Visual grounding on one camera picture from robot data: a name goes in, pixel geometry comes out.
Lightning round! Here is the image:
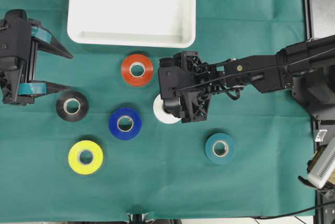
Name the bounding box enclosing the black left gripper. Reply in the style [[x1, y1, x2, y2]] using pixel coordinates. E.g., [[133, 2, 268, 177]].
[[1, 9, 73, 105]]

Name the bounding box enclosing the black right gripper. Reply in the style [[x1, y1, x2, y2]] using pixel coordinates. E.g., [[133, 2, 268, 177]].
[[158, 51, 217, 123]]

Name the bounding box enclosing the white tape roll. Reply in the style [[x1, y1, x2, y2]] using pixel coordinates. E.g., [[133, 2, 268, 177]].
[[153, 94, 181, 124]]

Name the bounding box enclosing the red tape roll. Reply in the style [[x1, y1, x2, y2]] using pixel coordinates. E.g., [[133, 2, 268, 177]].
[[121, 54, 154, 87]]

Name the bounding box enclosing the blue tape roll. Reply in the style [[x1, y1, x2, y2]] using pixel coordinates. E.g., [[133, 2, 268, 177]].
[[108, 107, 142, 140]]

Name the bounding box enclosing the yellow tape roll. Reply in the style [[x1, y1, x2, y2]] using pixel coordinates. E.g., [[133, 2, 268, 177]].
[[68, 140, 104, 175]]

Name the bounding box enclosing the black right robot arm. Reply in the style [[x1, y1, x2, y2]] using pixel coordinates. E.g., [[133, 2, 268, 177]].
[[158, 36, 334, 123]]

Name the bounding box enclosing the black tape roll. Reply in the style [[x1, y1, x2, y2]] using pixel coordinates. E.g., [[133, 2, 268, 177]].
[[55, 91, 89, 122]]

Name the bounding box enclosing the teal green tape roll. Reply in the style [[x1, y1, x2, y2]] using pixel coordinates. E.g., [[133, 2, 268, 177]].
[[205, 133, 235, 165]]

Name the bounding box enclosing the white plastic tray case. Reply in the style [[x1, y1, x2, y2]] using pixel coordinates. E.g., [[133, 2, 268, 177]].
[[67, 0, 196, 48]]

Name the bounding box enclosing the white perforated box device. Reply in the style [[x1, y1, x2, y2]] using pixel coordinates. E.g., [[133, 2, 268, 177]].
[[307, 138, 334, 188]]

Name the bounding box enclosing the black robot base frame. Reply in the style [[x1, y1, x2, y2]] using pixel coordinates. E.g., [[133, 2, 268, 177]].
[[292, 0, 335, 224]]

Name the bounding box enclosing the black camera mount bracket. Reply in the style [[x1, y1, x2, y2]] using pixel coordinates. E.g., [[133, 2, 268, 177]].
[[127, 213, 147, 224]]

